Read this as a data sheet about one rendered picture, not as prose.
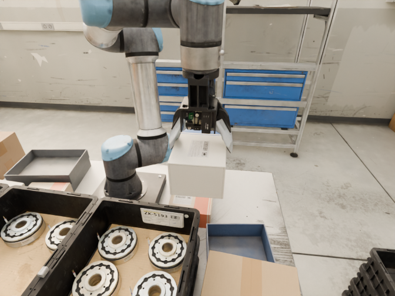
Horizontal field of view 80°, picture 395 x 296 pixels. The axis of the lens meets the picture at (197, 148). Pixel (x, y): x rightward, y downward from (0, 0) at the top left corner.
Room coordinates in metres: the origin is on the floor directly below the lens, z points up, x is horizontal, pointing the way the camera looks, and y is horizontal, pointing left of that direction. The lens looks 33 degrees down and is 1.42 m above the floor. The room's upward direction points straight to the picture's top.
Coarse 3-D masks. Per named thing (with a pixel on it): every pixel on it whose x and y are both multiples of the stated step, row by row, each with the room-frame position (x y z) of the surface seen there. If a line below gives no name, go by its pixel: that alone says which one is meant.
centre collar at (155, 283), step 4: (148, 284) 0.28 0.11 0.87; (152, 284) 0.28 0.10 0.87; (156, 284) 0.28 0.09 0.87; (160, 284) 0.28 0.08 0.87; (148, 288) 0.27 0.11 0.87; (160, 288) 0.27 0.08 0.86; (164, 288) 0.27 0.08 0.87; (144, 292) 0.26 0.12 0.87; (148, 292) 0.26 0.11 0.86; (164, 292) 0.26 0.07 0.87
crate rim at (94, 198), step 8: (8, 192) 0.52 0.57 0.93; (40, 192) 0.52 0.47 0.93; (48, 192) 0.52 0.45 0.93; (56, 192) 0.52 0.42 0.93; (64, 192) 0.52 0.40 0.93; (72, 192) 0.52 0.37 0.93; (96, 200) 0.48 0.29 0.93; (88, 208) 0.45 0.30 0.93; (80, 216) 0.42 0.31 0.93; (72, 232) 0.37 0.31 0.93; (64, 240) 0.35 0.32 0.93; (56, 248) 0.33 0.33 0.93; (56, 256) 0.31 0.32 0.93; (48, 264) 0.29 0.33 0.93; (32, 280) 0.26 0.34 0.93; (32, 288) 0.24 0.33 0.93
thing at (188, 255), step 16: (96, 208) 0.45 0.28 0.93; (160, 208) 0.45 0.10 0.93; (176, 208) 0.45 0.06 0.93; (192, 208) 0.45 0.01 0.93; (80, 224) 0.40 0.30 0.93; (192, 224) 0.40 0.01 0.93; (192, 240) 0.35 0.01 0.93; (64, 256) 0.31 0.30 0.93; (192, 256) 0.32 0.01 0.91; (48, 272) 0.27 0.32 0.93
